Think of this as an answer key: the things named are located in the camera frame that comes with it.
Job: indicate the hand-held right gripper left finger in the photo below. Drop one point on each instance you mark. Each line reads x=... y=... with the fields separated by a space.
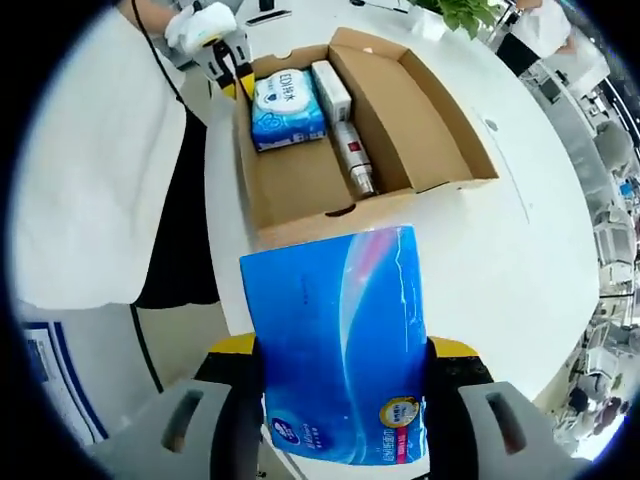
x=190 y=430

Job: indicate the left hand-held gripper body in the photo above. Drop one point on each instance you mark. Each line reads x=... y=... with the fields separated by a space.
x=187 y=59

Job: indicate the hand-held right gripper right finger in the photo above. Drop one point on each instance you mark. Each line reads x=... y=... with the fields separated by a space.
x=500 y=435

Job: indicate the blue white wet wipes pack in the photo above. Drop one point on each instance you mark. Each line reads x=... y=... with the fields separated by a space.
x=285 y=105

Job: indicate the white green medicine box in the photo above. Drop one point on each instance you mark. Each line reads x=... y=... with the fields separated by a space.
x=331 y=90

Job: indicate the white bottle with red label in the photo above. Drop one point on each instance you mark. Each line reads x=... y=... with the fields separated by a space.
x=352 y=155

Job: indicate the blue soft tissue pack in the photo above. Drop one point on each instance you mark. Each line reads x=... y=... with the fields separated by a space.
x=325 y=325

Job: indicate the brown cardboard shoe box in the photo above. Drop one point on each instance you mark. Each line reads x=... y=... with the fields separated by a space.
x=425 y=125

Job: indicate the black flat phone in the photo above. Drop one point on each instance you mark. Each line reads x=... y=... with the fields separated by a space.
x=267 y=18

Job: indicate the blue white display board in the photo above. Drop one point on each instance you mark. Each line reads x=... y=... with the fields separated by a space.
x=75 y=380

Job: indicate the person's black garment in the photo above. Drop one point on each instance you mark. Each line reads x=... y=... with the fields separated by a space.
x=190 y=225

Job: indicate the green plant in white pot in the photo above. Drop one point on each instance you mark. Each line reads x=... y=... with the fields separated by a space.
x=465 y=12

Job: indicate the grey padded office chair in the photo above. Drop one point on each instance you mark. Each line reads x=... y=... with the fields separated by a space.
x=615 y=142

